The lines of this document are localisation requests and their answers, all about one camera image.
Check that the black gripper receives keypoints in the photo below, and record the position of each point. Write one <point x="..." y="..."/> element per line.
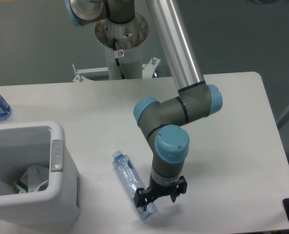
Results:
<point x="143" y="197"/>

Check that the clear plastic bottle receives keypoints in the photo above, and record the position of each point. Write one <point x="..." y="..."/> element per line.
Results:
<point x="131" y="180"/>

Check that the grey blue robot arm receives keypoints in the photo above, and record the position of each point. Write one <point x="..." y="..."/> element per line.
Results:
<point x="161" y="122"/>

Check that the white green carton trash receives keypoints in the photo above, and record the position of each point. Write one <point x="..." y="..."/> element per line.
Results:
<point x="34" y="179"/>

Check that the white trash can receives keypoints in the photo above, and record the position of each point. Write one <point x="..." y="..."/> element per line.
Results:
<point x="37" y="143"/>

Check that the white metal base frame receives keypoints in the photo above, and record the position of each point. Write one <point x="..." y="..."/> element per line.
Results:
<point x="149" y="70"/>

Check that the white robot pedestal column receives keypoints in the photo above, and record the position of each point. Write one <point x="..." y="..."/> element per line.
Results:
<point x="123" y="46"/>

